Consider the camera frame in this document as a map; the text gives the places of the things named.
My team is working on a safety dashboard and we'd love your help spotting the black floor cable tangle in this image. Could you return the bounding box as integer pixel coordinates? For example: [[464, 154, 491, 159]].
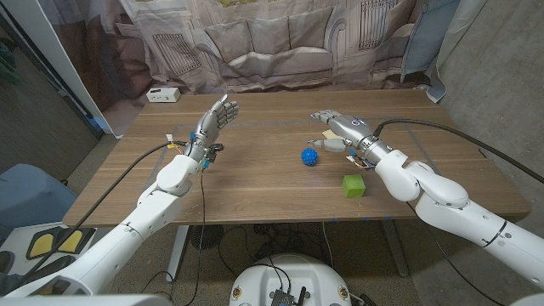
[[216, 223, 337, 278]]

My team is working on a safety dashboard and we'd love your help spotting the blue spiky stress ball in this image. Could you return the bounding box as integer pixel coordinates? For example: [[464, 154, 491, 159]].
[[301, 147, 320, 167]]

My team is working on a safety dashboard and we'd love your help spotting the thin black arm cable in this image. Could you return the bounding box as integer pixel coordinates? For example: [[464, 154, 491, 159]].
[[405, 201, 496, 306], [142, 168, 207, 306]]

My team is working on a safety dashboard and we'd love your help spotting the black and yellow foot pedal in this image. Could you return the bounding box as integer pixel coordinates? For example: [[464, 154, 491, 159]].
[[25, 226, 97, 261]]

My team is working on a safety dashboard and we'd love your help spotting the white table leg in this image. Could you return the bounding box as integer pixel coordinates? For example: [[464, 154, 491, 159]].
[[165, 224, 190, 282]]

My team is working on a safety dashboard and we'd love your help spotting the green cube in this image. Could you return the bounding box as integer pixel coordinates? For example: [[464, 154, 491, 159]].
[[342, 173, 366, 199]]

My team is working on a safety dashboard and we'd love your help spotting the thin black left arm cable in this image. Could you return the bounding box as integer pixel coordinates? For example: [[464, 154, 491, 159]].
[[142, 168, 207, 306]]

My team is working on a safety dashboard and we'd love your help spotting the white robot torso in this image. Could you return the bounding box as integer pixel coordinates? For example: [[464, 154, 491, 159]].
[[229, 253, 353, 306]]

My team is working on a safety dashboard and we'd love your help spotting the small black electronics module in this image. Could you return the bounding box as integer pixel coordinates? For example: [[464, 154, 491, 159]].
[[269, 286, 308, 306]]

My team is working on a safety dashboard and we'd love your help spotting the black round fan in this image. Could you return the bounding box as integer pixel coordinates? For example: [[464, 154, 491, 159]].
[[190, 224, 224, 251]]

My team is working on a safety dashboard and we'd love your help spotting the blue padded seat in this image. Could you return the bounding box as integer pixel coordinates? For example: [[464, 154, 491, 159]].
[[0, 163, 78, 241]]

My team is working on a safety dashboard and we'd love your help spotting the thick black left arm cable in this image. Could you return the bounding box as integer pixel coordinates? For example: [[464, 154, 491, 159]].
[[11, 141, 189, 286]]

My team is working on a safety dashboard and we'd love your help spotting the grey table leg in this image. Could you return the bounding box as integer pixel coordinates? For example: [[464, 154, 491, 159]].
[[380, 219, 410, 278]]

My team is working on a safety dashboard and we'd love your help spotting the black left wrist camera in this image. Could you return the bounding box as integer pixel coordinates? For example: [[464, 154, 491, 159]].
[[205, 143, 224, 165]]

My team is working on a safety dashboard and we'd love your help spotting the white slanted post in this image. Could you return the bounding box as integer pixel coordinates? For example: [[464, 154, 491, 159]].
[[0, 0, 112, 137]]

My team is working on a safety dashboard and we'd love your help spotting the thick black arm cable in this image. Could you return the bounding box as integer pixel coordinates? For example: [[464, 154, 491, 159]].
[[11, 141, 189, 286], [372, 118, 544, 184]]

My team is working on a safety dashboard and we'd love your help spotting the white power strip box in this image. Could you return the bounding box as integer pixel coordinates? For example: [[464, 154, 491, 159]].
[[145, 87, 182, 104]]

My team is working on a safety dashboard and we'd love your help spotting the printed sofa room backdrop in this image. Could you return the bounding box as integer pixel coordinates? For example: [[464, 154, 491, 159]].
[[42, 0, 488, 136]]

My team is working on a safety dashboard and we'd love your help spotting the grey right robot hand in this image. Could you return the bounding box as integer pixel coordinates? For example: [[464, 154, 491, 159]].
[[308, 109, 383, 154]]

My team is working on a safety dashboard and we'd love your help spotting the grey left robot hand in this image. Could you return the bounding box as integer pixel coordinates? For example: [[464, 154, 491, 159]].
[[189, 93, 240, 155]]

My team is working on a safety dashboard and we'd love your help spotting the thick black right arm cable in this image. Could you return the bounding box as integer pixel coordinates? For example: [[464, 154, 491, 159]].
[[372, 118, 544, 184]]

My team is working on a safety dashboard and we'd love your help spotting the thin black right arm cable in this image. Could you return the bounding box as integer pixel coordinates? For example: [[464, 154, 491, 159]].
[[405, 201, 496, 306]]

